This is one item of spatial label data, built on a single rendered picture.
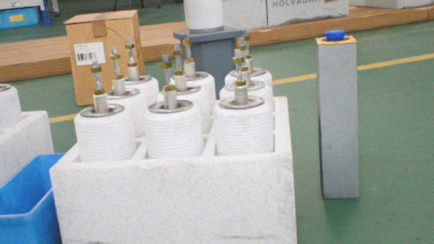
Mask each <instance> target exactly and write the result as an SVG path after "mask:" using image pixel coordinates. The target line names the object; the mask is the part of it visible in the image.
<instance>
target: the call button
mask: <svg viewBox="0 0 434 244"><path fill-rule="evenodd" d="M344 36H346V31H345V30H329V31H326V32H325V33H324V37H326V39H327V40H328V41H337V40H342V39H344Z"/></svg>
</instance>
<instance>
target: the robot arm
mask: <svg viewBox="0 0 434 244"><path fill-rule="evenodd" d="M186 7H187V14H188V21H189V32H190V33H212V32H217V31H222V30H224V19H223V10H222V0H186Z"/></svg>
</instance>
